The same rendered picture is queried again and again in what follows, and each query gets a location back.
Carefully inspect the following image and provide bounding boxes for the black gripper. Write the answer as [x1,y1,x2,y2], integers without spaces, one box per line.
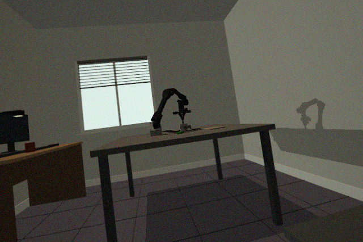
[173,105,191,120]

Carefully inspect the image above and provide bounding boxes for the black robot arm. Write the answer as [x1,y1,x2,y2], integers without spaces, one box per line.
[151,88,189,129]

